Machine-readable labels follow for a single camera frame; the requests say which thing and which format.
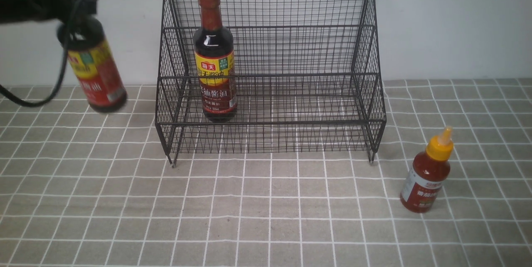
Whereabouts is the soy sauce bottle front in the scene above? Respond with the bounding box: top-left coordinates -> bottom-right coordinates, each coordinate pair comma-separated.
193,0 -> 237,123

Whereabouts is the soy sauce bottle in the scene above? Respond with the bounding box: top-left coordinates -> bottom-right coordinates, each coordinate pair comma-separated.
193,0 -> 237,123
57,17 -> 128,113

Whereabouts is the red ketchup squeeze bottle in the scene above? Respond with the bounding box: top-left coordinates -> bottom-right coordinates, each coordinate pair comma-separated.
399,126 -> 454,213

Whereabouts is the grey checkered tablecloth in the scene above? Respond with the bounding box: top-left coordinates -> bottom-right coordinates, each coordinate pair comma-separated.
0,78 -> 532,267

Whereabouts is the black wire rack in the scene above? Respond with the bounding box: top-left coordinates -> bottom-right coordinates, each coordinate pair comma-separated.
155,0 -> 387,163

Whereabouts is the black cable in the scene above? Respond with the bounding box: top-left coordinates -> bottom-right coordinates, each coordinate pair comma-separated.
0,0 -> 99,108

